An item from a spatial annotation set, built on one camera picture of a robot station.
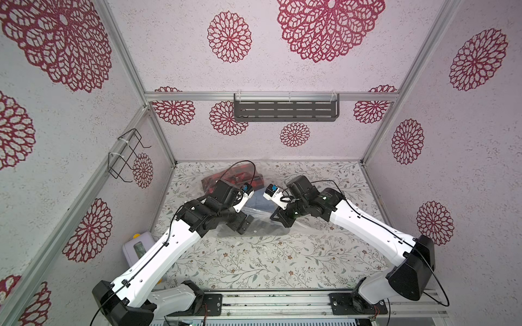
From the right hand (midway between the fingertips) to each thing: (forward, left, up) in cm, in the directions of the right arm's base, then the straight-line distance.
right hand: (271, 213), depth 75 cm
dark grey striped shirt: (-3, +5, -5) cm, 7 cm away
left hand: (-2, +12, +2) cm, 12 cm away
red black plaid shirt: (+33, +19, -18) cm, 42 cm away
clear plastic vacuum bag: (-1, +9, +3) cm, 9 cm away
